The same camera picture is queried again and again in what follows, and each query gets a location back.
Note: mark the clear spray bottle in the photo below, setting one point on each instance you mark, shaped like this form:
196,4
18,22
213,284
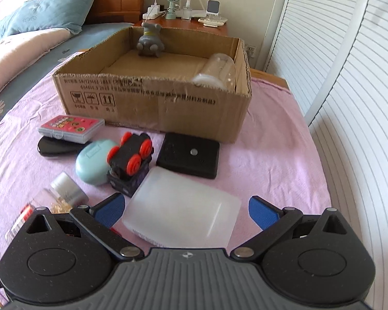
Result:
187,9

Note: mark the white power strip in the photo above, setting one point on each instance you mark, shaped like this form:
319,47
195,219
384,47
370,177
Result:
152,15

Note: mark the wooden nightstand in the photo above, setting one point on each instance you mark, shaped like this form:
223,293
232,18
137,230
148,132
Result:
181,23

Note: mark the black square box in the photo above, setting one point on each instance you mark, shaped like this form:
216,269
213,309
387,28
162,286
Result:
187,161

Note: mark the glass jar with silver lid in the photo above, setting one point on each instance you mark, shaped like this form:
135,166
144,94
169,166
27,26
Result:
66,189

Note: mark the white louvred wardrobe door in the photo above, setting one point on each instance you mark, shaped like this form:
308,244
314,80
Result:
368,151
317,38

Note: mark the wall socket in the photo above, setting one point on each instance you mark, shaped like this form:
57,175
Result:
251,51

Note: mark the mint green round case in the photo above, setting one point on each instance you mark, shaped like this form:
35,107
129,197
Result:
90,168

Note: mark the wooden headboard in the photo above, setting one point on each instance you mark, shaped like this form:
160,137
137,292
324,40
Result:
123,0

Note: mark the grey toy animal figure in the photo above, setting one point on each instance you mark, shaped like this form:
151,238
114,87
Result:
148,38

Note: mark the brown cardboard box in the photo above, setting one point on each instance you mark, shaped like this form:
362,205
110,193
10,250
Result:
148,109

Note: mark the white smart display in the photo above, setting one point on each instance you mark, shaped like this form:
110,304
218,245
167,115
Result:
212,5

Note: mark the blue pillow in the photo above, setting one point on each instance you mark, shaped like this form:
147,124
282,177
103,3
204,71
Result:
51,13

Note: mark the white remote control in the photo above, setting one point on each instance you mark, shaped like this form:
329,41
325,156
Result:
211,22

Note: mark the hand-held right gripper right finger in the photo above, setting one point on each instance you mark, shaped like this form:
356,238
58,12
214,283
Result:
262,213

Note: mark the white charger plug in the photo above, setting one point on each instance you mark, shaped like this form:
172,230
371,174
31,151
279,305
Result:
156,6

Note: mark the pink blanket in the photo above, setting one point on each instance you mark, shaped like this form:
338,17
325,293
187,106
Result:
262,155

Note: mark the translucent white plastic bottle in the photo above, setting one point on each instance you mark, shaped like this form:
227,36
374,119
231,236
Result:
181,206

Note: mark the dark purple small box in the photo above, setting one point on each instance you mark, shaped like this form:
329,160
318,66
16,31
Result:
129,185

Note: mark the black toy train red wheels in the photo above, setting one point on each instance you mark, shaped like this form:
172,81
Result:
129,148

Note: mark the wooden frame edge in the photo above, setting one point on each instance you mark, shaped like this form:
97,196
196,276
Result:
268,77

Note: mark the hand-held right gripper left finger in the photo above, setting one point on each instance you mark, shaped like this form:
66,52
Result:
111,210

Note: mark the red and white small container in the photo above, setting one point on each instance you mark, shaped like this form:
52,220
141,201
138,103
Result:
19,222

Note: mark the pink card case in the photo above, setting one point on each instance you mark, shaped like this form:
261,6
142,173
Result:
71,126

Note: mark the black teardrop-shaped case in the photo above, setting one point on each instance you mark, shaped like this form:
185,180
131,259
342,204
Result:
51,150

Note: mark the clear plastic jar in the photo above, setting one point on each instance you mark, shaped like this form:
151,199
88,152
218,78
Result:
216,67

